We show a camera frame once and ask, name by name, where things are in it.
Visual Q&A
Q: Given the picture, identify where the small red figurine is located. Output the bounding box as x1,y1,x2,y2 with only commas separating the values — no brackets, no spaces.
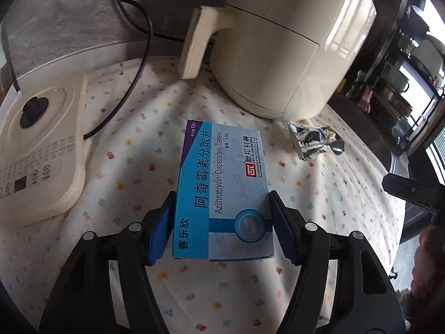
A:
360,89,375,112

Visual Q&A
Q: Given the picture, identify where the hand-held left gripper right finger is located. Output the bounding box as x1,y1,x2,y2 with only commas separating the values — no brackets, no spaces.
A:
267,190,407,334

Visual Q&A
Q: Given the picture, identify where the crumpled silver blister pack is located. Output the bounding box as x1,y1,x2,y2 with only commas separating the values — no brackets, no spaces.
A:
287,122,345,162

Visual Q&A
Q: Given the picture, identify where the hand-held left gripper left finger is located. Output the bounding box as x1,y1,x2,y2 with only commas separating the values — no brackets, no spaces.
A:
40,191,176,334

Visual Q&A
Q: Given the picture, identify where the floral white tablecloth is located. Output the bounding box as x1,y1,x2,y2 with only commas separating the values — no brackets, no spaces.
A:
0,57,407,334

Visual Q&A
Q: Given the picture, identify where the window with blinds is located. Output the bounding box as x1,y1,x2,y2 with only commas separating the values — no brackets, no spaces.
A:
422,0,445,185

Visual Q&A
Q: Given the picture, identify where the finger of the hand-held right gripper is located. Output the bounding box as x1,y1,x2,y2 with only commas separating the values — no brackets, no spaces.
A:
381,173,445,218

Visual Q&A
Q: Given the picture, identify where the black dish rack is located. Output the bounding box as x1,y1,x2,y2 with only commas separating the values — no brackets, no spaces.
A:
344,3,445,154

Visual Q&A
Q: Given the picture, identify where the black power cable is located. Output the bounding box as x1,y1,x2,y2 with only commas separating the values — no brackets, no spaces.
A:
56,0,190,140
0,21,23,95

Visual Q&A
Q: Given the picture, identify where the steel pot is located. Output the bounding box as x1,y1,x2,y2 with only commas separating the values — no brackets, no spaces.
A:
380,77,411,102

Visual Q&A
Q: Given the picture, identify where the person's right hand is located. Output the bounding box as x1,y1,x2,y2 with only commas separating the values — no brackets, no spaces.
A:
411,228,445,296

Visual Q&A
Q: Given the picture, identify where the cream kettle base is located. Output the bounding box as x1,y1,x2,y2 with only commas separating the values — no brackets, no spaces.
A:
0,70,88,230

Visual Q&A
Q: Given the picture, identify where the blue medicine box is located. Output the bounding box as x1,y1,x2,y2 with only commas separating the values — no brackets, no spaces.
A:
173,119,277,262

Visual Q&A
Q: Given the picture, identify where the cream air fryer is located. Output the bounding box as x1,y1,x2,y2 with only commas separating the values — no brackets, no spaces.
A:
179,0,378,121

